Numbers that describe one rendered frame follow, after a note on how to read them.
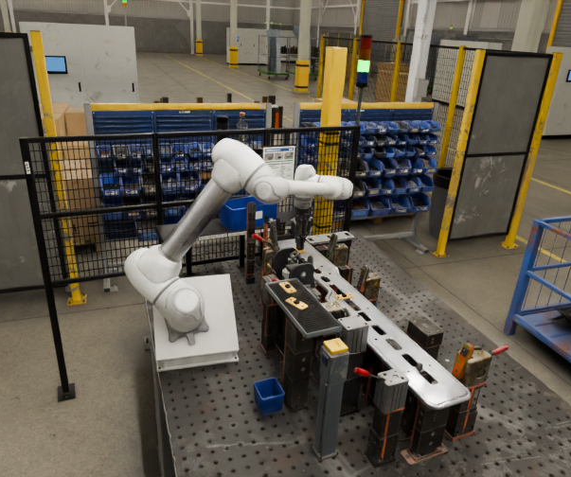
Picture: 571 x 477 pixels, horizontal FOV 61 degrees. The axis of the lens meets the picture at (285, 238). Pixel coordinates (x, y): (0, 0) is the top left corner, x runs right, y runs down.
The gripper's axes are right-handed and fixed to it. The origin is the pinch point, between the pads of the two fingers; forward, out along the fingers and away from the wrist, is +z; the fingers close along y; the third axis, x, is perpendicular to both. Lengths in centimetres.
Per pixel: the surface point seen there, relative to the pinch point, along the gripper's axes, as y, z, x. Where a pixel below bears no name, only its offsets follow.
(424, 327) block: 16, 3, -83
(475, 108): 242, -44, 138
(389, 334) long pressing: 2, 6, -78
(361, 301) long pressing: 5, 6, -53
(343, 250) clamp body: 21.6, 3.7, -8.1
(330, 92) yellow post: 43, -68, 58
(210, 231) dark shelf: -38, 4, 37
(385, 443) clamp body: -17, 26, -109
